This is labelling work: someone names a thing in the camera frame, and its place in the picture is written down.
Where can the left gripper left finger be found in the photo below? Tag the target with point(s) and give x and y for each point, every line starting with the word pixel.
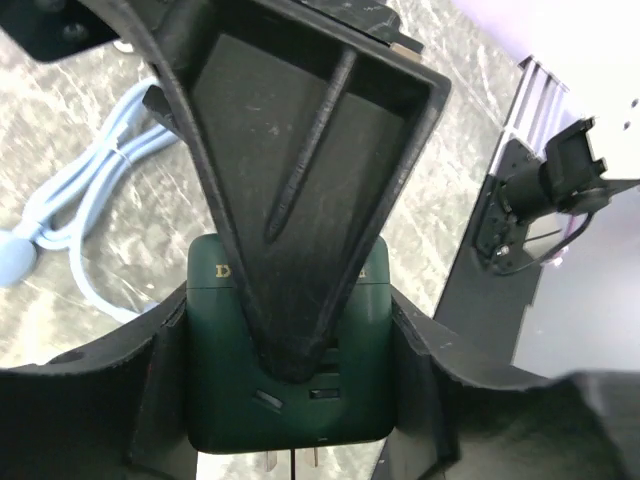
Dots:
pixel 111 409

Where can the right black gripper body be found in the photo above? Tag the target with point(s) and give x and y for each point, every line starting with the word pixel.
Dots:
pixel 49 31

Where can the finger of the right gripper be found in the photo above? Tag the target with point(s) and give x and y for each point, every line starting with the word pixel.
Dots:
pixel 304 120

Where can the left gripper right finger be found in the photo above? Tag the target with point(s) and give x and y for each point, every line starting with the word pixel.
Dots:
pixel 464 415

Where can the light blue long power strip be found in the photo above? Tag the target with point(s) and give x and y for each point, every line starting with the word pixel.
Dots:
pixel 62 211

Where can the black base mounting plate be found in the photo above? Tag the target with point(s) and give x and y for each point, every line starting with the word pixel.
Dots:
pixel 474 329

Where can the aluminium rail frame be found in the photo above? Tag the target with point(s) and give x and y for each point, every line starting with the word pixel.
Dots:
pixel 535 113

